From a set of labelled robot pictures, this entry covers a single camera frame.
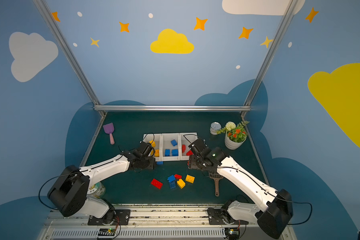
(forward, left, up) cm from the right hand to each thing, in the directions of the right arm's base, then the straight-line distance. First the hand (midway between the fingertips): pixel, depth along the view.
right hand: (196, 162), depth 78 cm
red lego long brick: (-8, +22, -13) cm, 27 cm away
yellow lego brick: (-3, +3, -16) cm, 16 cm away
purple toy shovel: (+31, +65, -14) cm, 73 cm away
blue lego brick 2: (+13, +13, -13) cm, 22 cm away
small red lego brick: (-3, +10, -14) cm, 18 cm away
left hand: (+3, +26, -11) cm, 28 cm away
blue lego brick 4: (-8, +13, -15) cm, 21 cm away
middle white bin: (+19, +20, -13) cm, 31 cm away
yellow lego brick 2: (-7, +8, -13) cm, 17 cm away
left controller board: (-32, +44, -18) cm, 57 cm away
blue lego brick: (+12, +18, -13) cm, 26 cm away
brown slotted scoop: (-1, -13, -15) cm, 20 cm away
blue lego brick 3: (-4, +14, -14) cm, 20 cm away
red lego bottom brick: (+14, +3, -15) cm, 20 cm away
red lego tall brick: (+15, +7, -12) cm, 21 cm away
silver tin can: (+34, -15, -11) cm, 39 cm away
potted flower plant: (+19, -24, +1) cm, 30 cm away
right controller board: (-29, -19, -19) cm, 39 cm away
